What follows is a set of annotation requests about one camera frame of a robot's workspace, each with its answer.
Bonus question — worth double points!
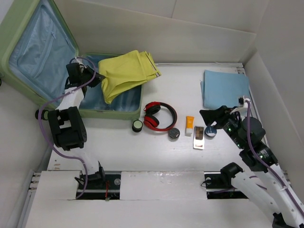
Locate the light blue garment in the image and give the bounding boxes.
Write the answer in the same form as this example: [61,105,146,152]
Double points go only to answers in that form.
[200,70,249,110]

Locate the black round jar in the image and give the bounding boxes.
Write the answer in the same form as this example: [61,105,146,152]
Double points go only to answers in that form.
[168,127,181,141]

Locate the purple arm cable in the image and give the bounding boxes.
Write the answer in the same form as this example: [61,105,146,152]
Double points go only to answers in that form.
[38,57,97,200]
[209,99,304,219]

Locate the yellow garment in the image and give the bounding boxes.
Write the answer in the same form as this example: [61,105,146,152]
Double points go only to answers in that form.
[98,50,161,104]

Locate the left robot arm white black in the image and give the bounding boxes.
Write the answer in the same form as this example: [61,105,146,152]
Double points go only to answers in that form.
[47,62,106,188]

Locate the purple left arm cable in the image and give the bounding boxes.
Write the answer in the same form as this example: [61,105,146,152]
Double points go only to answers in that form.
[38,57,97,200]

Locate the green suitcase blue lining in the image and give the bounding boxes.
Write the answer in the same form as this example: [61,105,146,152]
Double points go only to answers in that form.
[0,0,143,120]

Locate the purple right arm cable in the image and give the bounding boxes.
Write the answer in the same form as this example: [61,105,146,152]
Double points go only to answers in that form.
[209,99,304,219]

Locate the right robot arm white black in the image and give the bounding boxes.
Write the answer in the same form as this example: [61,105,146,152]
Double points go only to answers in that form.
[199,102,304,228]

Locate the orange white sunscreen tube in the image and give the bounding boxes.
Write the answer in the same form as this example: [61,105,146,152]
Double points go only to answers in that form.
[185,116,194,136]

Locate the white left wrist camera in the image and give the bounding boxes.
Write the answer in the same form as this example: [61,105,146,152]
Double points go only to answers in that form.
[69,57,86,68]

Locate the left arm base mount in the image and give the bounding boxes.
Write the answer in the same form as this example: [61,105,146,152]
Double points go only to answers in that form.
[76,172,121,201]

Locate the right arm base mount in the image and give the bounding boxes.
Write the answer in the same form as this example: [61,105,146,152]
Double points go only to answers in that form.
[201,171,247,200]

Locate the red black headphones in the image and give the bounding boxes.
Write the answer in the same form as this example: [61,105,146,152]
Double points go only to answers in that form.
[143,101,178,132]

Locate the blue round tin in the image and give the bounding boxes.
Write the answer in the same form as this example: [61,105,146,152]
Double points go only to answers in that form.
[204,126,217,139]

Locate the eyeshadow palette with mirror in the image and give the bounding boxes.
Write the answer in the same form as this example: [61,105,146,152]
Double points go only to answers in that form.
[193,126,205,150]

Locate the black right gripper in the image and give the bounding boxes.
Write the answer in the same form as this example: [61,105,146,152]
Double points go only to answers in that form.
[199,104,245,149]

